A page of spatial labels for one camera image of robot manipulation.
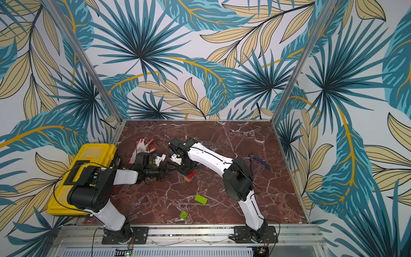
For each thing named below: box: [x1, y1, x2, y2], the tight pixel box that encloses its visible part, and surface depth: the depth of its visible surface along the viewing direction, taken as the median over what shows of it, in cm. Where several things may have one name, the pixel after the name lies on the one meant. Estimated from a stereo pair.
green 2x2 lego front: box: [179, 209, 189, 221], surface depth 81 cm
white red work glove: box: [128, 137, 157, 165], surface depth 105 cm
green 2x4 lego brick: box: [194, 193, 209, 206], surface depth 86 cm
